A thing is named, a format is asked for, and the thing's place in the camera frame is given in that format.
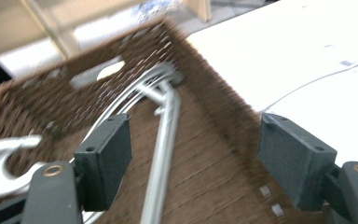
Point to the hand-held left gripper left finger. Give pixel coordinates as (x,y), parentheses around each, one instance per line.
(104,161)

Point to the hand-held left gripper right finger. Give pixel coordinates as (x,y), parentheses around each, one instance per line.
(295,161)

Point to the brown woven basket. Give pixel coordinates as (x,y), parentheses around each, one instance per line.
(205,174)

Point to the pile of hangers on floor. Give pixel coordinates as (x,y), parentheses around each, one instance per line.
(155,7)

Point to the beige wooden desk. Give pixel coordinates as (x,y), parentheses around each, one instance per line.
(6,28)

